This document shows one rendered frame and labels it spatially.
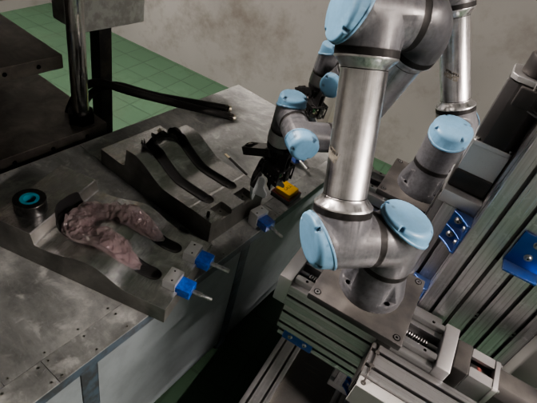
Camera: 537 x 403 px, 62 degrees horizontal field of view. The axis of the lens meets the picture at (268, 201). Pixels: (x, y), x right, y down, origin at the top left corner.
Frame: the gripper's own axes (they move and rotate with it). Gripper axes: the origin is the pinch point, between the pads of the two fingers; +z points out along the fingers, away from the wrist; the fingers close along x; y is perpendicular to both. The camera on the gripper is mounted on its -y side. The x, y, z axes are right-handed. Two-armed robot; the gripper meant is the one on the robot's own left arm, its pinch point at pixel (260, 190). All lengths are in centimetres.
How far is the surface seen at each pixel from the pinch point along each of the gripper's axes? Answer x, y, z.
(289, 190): 19.1, -0.9, 10.5
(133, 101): 84, -190, 104
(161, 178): -18.8, -24.0, 4.7
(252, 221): -1.8, 1.8, 11.2
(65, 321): -63, -1, 12
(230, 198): -6.4, -5.5, 4.7
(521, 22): 217, -4, -22
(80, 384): -65, 7, 30
